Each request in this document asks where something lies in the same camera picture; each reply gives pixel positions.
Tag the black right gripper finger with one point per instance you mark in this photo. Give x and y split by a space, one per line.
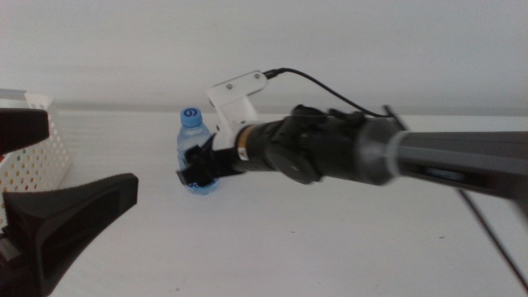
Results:
194 154
190 175

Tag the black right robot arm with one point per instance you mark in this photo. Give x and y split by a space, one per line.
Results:
453 156

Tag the white perforated plastic basket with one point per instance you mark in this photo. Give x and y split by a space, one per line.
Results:
41 101

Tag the clear water bottle blue cap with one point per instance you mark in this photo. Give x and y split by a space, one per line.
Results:
191 132

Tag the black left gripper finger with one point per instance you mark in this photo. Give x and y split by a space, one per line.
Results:
22 128
70 214

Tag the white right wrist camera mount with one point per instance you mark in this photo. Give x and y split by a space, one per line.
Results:
233 107

